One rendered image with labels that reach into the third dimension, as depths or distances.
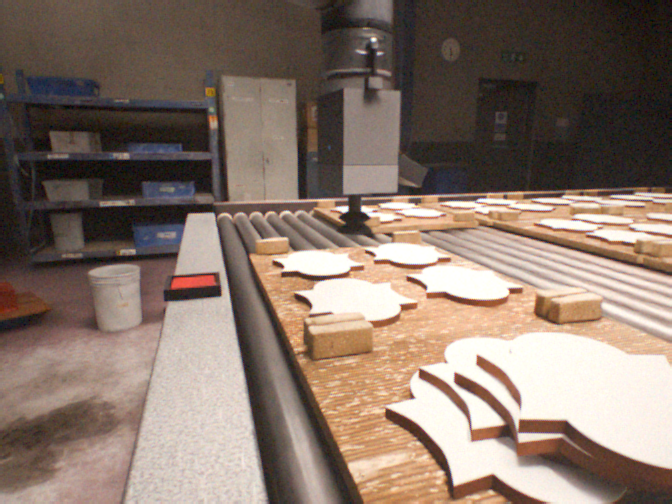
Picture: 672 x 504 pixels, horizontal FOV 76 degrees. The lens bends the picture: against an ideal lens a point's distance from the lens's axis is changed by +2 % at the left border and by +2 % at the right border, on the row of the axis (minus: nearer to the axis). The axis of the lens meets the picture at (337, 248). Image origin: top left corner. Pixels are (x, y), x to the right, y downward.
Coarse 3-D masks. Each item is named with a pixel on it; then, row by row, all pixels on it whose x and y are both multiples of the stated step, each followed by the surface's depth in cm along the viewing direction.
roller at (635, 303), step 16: (448, 240) 101; (464, 240) 97; (496, 256) 85; (512, 256) 82; (544, 272) 73; (560, 272) 72; (592, 288) 64; (608, 288) 63; (624, 304) 59; (640, 304) 58; (656, 304) 57
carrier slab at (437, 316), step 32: (256, 256) 76; (352, 256) 76; (288, 288) 58; (416, 288) 58; (288, 320) 47; (416, 320) 47; (448, 320) 47; (480, 320) 47; (512, 320) 47; (544, 320) 48
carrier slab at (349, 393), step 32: (608, 320) 47; (384, 352) 39; (416, 352) 39; (640, 352) 40; (320, 384) 34; (352, 384) 34; (384, 384) 34; (320, 416) 31; (352, 416) 30; (384, 416) 30; (352, 448) 27; (384, 448) 27; (416, 448) 27; (352, 480) 24; (384, 480) 24; (416, 480) 24
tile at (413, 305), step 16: (320, 288) 55; (336, 288) 55; (352, 288) 55; (368, 288) 55; (384, 288) 55; (320, 304) 49; (336, 304) 49; (352, 304) 49; (368, 304) 49; (384, 304) 49; (400, 304) 49; (416, 304) 50; (368, 320) 45; (384, 320) 45
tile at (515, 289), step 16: (432, 272) 62; (448, 272) 62; (464, 272) 62; (480, 272) 62; (432, 288) 55; (448, 288) 55; (464, 288) 55; (480, 288) 55; (496, 288) 55; (512, 288) 55; (480, 304) 51; (496, 304) 51
